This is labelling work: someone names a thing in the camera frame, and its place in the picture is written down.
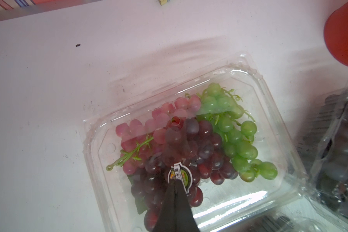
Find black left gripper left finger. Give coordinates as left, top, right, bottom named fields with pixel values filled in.
left=153, top=182, right=176, bottom=232

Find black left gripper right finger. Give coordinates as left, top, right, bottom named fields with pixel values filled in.
left=175, top=180, right=200, bottom=232

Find clamshell green and dark grapes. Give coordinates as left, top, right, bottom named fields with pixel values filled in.
left=240, top=211, right=331, bottom=232

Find large clamshell red green grapes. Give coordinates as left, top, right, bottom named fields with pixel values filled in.
left=83, top=53, right=306, bottom=232

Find small clamshell dark grapes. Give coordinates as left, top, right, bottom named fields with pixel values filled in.
left=296, top=81, right=348, bottom=232

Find yellow binder clip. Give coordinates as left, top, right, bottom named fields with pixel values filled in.
left=158, top=0, right=170, bottom=6

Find red plastic cup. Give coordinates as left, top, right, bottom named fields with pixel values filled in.
left=324, top=2, right=348, bottom=66

